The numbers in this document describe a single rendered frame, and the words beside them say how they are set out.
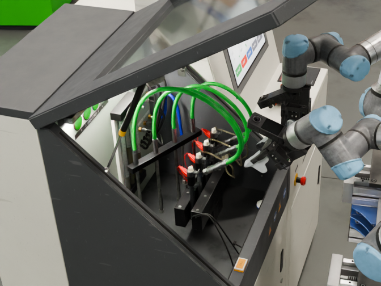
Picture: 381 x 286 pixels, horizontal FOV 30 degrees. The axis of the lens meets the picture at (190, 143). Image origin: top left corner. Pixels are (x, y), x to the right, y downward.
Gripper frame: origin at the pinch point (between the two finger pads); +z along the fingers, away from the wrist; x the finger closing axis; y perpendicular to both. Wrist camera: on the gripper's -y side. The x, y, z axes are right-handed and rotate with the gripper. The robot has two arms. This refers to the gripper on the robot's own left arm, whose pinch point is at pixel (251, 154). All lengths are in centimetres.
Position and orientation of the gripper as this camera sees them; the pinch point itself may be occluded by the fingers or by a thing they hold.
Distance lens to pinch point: 207.7
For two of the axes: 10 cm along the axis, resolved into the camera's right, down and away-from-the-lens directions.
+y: 7.3, 6.7, 1.5
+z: -4.6, 3.2, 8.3
